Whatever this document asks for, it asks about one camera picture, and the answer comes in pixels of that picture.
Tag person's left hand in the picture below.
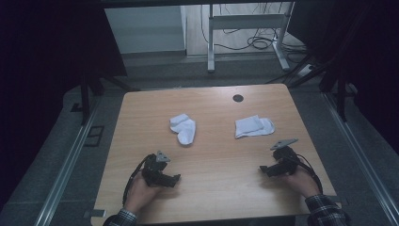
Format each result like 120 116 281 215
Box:
124 173 165 215

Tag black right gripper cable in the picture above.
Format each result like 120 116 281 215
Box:
294 153 325 194

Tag aluminium floor rail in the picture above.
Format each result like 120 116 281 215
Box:
322 91 399 226
33 96 104 226

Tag white sock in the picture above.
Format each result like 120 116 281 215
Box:
168 113 197 146
234 114 276 139

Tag black cables on floor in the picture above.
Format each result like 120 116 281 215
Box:
200 3 310 64

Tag white metal desk frame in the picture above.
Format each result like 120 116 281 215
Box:
206 2 295 74

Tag person's right hand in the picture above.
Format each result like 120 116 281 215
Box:
282 166 322 199

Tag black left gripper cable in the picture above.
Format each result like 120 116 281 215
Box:
122 153 155 206

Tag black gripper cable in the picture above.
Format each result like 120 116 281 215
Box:
122 153 155 206
294 153 325 194

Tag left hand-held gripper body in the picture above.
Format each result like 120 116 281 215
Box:
141 150 173 188

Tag black metal stand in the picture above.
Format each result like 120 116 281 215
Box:
79 71 141 126
265 51 350 123

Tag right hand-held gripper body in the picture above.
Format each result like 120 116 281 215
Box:
270 137 299 177

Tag black floor socket frame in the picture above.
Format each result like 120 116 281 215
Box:
83 124 105 148

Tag white power strip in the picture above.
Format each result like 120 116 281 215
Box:
295 63 315 78

